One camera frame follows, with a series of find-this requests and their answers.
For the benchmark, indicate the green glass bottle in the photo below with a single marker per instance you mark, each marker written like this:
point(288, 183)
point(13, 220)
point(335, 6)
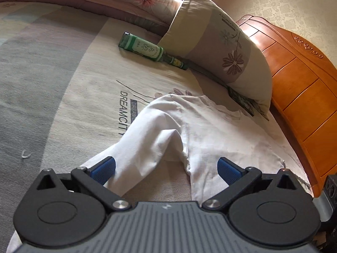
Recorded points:
point(142, 48)

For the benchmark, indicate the white printed t-shirt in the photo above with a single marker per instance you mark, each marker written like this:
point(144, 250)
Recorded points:
point(210, 142)

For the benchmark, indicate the orange wooden headboard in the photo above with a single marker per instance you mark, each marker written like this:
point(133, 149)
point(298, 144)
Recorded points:
point(302, 84)

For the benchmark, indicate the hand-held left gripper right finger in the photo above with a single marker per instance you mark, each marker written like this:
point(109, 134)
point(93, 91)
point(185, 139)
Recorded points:
point(229, 172)

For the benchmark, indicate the phone in patterned dark case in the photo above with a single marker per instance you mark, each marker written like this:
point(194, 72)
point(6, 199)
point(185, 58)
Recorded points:
point(242, 101)

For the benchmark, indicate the small white thread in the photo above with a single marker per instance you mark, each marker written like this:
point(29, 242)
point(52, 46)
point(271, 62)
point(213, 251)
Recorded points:
point(25, 156)

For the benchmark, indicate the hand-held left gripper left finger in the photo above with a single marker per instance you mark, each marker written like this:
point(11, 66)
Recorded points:
point(104, 170)

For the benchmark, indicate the floral cream pillow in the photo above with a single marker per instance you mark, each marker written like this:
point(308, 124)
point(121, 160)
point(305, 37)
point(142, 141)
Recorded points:
point(218, 39)

